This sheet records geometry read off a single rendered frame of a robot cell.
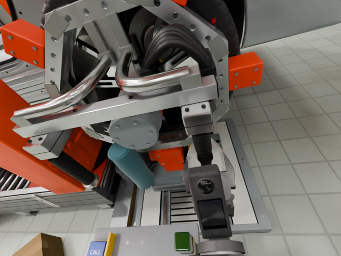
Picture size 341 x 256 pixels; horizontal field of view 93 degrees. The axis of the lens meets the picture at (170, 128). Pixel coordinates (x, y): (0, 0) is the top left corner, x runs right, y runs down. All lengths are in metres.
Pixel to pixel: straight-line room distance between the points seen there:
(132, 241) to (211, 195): 0.55
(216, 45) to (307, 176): 1.09
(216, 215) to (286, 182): 1.04
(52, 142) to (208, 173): 0.34
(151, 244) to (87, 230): 0.82
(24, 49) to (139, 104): 0.36
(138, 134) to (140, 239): 0.45
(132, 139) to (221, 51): 0.32
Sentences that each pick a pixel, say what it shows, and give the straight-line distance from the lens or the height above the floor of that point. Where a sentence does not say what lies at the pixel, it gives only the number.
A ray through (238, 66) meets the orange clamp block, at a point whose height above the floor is 0.88.
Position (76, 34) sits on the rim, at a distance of 0.59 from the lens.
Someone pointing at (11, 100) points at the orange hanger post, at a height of 0.96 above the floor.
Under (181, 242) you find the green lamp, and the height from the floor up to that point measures 0.66.
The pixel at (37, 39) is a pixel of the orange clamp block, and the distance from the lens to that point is 0.56.
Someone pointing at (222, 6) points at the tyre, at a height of 1.01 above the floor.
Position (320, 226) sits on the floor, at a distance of 1.25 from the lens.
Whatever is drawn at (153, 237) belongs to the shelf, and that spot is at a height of 0.45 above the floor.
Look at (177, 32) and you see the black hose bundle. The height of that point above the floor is 1.04.
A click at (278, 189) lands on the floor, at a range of 1.26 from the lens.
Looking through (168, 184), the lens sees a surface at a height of 0.15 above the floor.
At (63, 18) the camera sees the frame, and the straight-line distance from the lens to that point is 0.48.
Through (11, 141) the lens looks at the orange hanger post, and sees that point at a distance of 0.70.
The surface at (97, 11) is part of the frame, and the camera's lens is 0.45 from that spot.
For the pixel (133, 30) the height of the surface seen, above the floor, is 0.94.
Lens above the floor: 1.13
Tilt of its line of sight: 45 degrees down
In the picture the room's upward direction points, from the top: 22 degrees counter-clockwise
